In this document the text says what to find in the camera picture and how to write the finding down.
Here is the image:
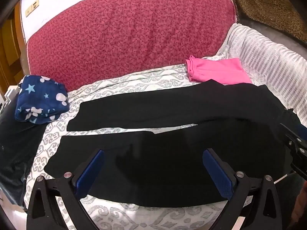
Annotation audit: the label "person's right forearm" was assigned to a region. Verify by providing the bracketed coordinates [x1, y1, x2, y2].
[295, 181, 307, 223]

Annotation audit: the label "black pants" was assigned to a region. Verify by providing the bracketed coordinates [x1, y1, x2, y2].
[44, 79, 300, 208]

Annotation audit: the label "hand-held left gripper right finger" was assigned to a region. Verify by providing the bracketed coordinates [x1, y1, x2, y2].
[202, 148, 286, 230]

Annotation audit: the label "white plastic object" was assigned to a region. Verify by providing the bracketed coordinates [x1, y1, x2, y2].
[3, 86, 22, 106]

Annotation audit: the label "white wall switch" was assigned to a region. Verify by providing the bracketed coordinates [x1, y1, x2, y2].
[25, 0, 40, 17]

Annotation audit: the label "red patterned headboard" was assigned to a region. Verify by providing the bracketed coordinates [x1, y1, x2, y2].
[26, 0, 238, 91]

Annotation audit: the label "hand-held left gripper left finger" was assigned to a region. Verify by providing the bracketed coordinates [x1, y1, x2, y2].
[26, 149, 106, 230]

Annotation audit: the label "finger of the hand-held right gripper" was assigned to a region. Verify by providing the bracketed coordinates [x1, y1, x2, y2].
[279, 122, 307, 181]

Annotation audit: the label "blue star printed garment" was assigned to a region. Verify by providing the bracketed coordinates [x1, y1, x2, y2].
[14, 75, 70, 125]

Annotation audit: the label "pink folded garment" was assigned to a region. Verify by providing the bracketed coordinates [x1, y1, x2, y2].
[186, 55, 252, 85]

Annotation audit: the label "white striped blanket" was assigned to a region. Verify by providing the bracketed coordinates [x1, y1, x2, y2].
[216, 23, 307, 125]

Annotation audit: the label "white grey patterned bedsheet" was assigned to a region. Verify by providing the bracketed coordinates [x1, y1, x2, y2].
[23, 63, 290, 230]

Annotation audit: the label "leopard print cloth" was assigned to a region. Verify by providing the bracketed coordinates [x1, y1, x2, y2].
[224, 0, 307, 44]

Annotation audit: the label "wooden door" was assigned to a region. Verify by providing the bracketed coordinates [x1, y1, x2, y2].
[0, 5, 27, 89]

